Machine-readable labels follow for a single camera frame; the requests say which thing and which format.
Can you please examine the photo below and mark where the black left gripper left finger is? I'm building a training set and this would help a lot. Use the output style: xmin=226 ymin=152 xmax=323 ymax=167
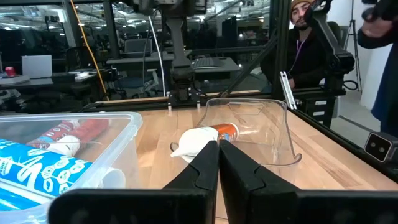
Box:
xmin=48 ymin=139 xmax=220 ymax=224

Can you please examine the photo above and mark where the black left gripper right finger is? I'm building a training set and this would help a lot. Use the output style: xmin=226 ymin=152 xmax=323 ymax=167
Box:
xmin=219 ymin=139 xmax=398 ymax=224

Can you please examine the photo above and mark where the blue silicone tube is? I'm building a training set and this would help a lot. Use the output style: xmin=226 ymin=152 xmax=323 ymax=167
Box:
xmin=0 ymin=138 xmax=127 ymax=198
xmin=0 ymin=185 xmax=43 ymax=213

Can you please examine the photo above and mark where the black drawer cabinet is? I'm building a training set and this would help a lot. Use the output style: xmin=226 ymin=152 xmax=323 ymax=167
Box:
xmin=298 ymin=95 xmax=337 ymax=129

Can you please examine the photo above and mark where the silver aluminium bar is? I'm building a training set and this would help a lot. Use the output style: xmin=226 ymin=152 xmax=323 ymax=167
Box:
xmin=279 ymin=70 xmax=299 ymax=110

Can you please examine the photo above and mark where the translucent plastic storage bin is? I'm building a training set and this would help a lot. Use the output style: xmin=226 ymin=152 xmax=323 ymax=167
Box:
xmin=0 ymin=111 xmax=144 ymax=224

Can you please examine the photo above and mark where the person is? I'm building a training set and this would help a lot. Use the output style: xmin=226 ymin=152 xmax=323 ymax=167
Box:
xmin=357 ymin=0 xmax=398 ymax=138
xmin=260 ymin=0 xmax=331 ymax=91

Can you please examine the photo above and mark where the grey office desk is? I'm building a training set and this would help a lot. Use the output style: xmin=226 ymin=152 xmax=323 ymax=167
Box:
xmin=105 ymin=50 xmax=195 ymax=68

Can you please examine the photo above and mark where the grey laptop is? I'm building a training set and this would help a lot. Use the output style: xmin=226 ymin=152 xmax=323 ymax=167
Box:
xmin=190 ymin=56 xmax=242 ymax=75

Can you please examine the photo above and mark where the grey office chair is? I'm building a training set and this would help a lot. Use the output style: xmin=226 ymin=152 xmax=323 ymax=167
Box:
xmin=118 ymin=37 xmax=160 ymax=98

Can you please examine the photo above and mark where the black tripod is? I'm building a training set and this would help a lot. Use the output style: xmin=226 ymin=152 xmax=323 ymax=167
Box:
xmin=344 ymin=0 xmax=364 ymax=93

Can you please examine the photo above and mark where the dark office desk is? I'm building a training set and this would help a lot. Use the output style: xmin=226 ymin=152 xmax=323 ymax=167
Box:
xmin=0 ymin=70 xmax=109 ymax=94

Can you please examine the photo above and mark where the black pillar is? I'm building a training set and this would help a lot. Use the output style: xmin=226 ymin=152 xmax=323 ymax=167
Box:
xmin=101 ymin=0 xmax=121 ymax=60

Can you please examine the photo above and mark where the white laptop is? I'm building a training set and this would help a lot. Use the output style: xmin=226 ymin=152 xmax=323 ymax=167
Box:
xmin=21 ymin=54 xmax=53 ymax=80

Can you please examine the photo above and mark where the clear organizer bin with handle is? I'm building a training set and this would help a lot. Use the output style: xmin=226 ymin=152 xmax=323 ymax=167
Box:
xmin=169 ymin=97 xmax=303 ymax=185

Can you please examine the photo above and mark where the black table edge rail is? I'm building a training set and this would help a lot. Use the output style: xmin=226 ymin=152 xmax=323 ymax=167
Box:
xmin=287 ymin=107 xmax=398 ymax=184
xmin=82 ymin=93 xmax=274 ymax=113

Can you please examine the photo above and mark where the black depth camera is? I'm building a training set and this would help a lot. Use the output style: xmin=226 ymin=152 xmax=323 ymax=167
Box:
xmin=363 ymin=131 xmax=394 ymax=164

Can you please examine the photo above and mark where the black diagonal frame brace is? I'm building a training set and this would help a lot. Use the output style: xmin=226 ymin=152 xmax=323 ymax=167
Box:
xmin=221 ymin=32 xmax=279 ymax=98

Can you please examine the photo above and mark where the white cable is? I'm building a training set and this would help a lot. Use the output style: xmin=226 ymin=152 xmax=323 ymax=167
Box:
xmin=147 ymin=14 xmax=167 ymax=98

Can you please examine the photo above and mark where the black cable loop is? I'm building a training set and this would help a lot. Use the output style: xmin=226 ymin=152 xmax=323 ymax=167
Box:
xmin=341 ymin=80 xmax=360 ymax=92

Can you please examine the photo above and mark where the black frame post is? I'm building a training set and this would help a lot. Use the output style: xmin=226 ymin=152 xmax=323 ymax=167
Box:
xmin=269 ymin=0 xmax=292 ymax=101

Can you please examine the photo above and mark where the yellow cable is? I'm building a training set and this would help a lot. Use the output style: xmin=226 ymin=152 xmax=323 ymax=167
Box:
xmin=68 ymin=0 xmax=110 ymax=101

